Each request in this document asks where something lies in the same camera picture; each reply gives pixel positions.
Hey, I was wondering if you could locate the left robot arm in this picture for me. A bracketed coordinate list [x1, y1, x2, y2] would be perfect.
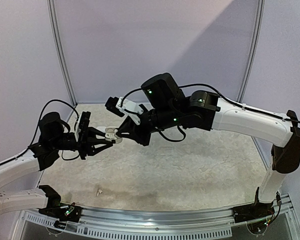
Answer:
[0, 111, 121, 222]

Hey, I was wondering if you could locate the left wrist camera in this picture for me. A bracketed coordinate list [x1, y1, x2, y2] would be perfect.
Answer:
[74, 111, 91, 144]

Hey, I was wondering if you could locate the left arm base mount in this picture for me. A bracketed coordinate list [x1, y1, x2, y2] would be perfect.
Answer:
[38, 185, 83, 223]

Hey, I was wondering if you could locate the white oval charging case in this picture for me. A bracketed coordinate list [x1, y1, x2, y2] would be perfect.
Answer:
[96, 126, 106, 132]

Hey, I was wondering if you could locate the aluminium front rail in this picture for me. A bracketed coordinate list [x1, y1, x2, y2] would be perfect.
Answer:
[12, 194, 300, 240]

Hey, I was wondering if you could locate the aluminium corner post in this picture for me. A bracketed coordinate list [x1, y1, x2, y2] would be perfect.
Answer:
[47, 0, 78, 107]
[236, 0, 265, 103]

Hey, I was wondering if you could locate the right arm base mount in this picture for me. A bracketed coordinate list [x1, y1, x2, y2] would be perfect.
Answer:
[231, 197, 274, 223]

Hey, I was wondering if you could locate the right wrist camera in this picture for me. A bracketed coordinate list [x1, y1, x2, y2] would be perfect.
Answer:
[105, 96, 144, 125]

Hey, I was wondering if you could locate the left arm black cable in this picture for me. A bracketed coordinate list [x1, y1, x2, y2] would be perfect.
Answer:
[0, 99, 81, 168]

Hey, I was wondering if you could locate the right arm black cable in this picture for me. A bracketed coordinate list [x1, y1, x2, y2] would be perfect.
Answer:
[122, 83, 300, 158]

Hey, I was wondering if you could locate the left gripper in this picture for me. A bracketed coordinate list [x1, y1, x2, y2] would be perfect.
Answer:
[51, 126, 114, 160]

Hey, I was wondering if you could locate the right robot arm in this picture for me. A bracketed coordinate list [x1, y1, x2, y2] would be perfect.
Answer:
[114, 73, 300, 218]

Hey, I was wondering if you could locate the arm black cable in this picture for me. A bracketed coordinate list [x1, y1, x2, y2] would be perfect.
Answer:
[122, 83, 300, 158]
[0, 99, 81, 168]

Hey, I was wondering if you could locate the right aluminium corner post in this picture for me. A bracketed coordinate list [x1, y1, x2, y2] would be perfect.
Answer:
[236, 0, 265, 103]

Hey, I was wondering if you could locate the left aluminium corner post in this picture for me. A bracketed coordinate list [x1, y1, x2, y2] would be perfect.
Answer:
[47, 0, 78, 107]

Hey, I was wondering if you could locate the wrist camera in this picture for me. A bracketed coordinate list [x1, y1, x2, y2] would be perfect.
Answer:
[105, 96, 144, 125]
[74, 111, 91, 144]

